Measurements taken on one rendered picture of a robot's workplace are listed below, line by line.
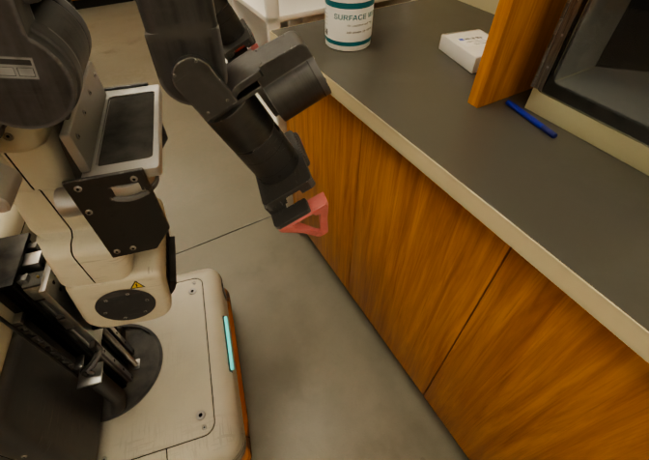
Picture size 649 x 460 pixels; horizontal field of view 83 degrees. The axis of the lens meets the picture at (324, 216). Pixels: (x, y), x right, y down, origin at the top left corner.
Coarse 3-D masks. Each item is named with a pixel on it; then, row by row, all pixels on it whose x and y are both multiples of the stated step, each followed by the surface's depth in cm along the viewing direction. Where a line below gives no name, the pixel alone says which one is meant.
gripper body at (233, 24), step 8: (224, 8) 67; (232, 8) 69; (216, 16) 67; (224, 16) 68; (232, 16) 69; (224, 24) 69; (232, 24) 69; (240, 24) 71; (224, 32) 70; (232, 32) 70; (240, 32) 71; (248, 32) 71; (224, 40) 71; (232, 40) 71; (240, 40) 70; (248, 40) 70; (224, 48) 71; (232, 48) 70; (232, 56) 71
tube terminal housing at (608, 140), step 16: (544, 96) 75; (544, 112) 77; (560, 112) 74; (576, 112) 71; (576, 128) 72; (592, 128) 70; (608, 128) 67; (592, 144) 71; (608, 144) 68; (624, 144) 66; (640, 144) 64; (624, 160) 67; (640, 160) 65
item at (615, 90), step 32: (608, 0) 59; (640, 0) 56; (576, 32) 65; (608, 32) 61; (640, 32) 57; (576, 64) 67; (608, 64) 62; (640, 64) 59; (576, 96) 69; (608, 96) 64; (640, 96) 60; (640, 128) 62
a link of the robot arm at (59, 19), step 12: (48, 0) 30; (36, 12) 27; (48, 12) 29; (60, 12) 30; (48, 24) 27; (60, 24) 29; (72, 24) 31; (60, 36) 28; (72, 36) 30; (84, 36) 32; (72, 48) 29; (84, 48) 32; (84, 60) 31
